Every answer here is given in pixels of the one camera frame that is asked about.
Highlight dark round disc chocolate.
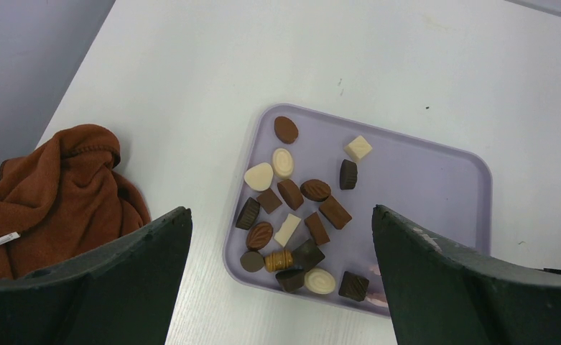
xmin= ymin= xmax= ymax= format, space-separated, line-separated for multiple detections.
xmin=240 ymin=251 xmax=265 ymax=272

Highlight dark fluted cup chocolate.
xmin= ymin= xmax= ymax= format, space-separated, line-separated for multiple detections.
xmin=236 ymin=197 xmax=260 ymax=230

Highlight brown log chocolate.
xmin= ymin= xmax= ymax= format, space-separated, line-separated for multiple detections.
xmin=319 ymin=195 xmax=352 ymax=230

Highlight dark ridged square chocolate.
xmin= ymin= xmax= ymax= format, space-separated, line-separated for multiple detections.
xmin=338 ymin=271 xmax=369 ymax=302

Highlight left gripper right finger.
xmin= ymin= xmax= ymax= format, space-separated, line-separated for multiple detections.
xmin=371 ymin=205 xmax=561 ymax=344

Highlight white oval chocolate bottom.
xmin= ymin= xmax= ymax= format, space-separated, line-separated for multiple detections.
xmin=305 ymin=267 xmax=336 ymax=295

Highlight caramel barrel chocolate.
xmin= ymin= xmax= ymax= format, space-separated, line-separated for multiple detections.
xmin=264 ymin=249 xmax=295 ymax=272

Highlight purple chocolate tray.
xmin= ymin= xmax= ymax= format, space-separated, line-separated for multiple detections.
xmin=222 ymin=103 xmax=493 ymax=318

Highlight pink tongs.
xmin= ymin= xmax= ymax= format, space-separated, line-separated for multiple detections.
xmin=366 ymin=264 xmax=389 ymax=308

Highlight white oval swirl chocolate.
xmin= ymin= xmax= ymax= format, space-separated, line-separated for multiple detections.
xmin=272 ymin=148 xmax=295 ymax=180

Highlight white square ridged chocolate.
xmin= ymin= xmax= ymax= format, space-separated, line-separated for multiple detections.
xmin=344 ymin=135 xmax=372 ymax=163

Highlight brown leaf chocolate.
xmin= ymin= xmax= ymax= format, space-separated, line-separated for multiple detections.
xmin=246 ymin=221 xmax=274 ymax=251
xmin=300 ymin=179 xmax=331 ymax=202

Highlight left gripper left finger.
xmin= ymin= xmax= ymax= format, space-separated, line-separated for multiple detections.
xmin=0 ymin=207 xmax=193 ymax=344

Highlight brown leaf chocolate lower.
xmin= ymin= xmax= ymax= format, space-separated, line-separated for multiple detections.
xmin=246 ymin=221 xmax=274 ymax=251

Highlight brown crumpled cloth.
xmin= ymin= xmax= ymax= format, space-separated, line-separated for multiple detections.
xmin=0 ymin=124 xmax=151 ymax=279

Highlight brown oval chocolate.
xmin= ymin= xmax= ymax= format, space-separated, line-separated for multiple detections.
xmin=274 ymin=116 xmax=299 ymax=144

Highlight white teardrop chocolate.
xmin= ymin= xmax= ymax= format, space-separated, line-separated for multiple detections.
xmin=244 ymin=162 xmax=274 ymax=192

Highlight white rectangular chocolate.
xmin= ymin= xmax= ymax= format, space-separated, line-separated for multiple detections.
xmin=274 ymin=213 xmax=301 ymax=247

